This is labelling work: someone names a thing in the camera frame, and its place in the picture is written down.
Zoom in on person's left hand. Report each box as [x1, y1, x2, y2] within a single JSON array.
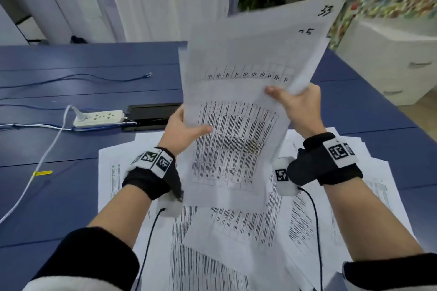
[[158, 105, 213, 157]]

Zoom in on person's right hand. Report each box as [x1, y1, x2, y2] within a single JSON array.
[[265, 82, 327, 140]]

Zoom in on spread of white printed papers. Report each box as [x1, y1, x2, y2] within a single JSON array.
[[98, 127, 416, 291]]

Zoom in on person's right forearm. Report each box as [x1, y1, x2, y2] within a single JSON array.
[[322, 178, 424, 262]]

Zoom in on person's left forearm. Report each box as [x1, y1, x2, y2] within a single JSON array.
[[88, 185, 152, 249]]

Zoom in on white power strip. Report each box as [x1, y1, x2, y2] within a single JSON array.
[[72, 110, 125, 128]]

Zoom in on white drawer cabinet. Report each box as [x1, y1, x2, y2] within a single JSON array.
[[336, 18, 437, 107]]

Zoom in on black fleece sleeve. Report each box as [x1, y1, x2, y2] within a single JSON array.
[[341, 250, 437, 291], [22, 227, 141, 291]]

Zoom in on black desk cable box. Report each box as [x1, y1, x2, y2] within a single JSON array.
[[122, 102, 183, 132]]

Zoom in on black wrist strap with markers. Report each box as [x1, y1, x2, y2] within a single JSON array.
[[286, 132, 364, 187], [122, 146, 184, 201]]

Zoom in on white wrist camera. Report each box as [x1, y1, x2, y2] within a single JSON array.
[[156, 191, 183, 218], [272, 156, 301, 197]]

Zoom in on blue network cable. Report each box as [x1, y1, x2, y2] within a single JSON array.
[[0, 71, 153, 90]]

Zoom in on white power cable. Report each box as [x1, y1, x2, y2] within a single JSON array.
[[0, 104, 86, 225]]

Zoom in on black camera cable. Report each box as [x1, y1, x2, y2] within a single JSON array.
[[297, 186, 324, 291], [133, 208, 167, 291]]

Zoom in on blue and white cable bundle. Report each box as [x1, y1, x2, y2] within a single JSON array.
[[0, 122, 137, 132]]

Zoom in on thin blue cable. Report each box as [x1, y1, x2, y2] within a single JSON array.
[[0, 103, 100, 112]]

